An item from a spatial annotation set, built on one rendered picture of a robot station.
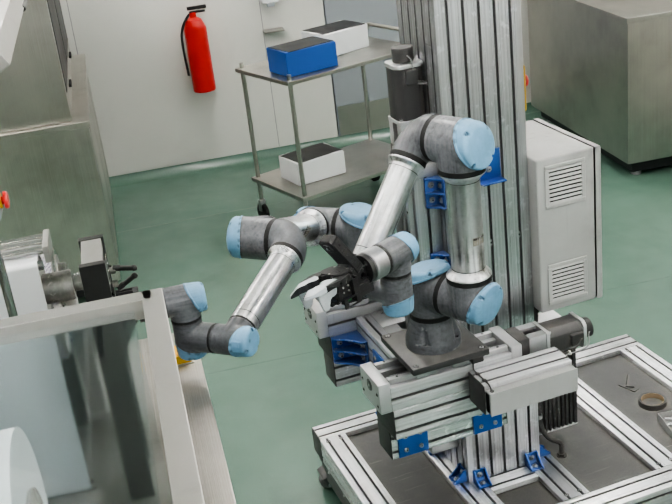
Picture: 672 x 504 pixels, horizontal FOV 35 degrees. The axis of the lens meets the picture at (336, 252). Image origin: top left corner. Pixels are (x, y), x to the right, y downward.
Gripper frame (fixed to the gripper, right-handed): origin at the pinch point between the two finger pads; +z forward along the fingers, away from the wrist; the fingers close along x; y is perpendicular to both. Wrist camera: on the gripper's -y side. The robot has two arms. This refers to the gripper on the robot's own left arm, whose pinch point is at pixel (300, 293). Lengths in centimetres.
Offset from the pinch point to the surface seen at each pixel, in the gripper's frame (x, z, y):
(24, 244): 27, 44, -26
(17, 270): 23, 49, -23
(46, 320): -38, 75, -32
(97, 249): 14.6, 35.6, -22.6
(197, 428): 27.5, 16.9, 30.1
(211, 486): 7.4, 29.7, 32.8
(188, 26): 381, -269, -25
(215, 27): 384, -292, -19
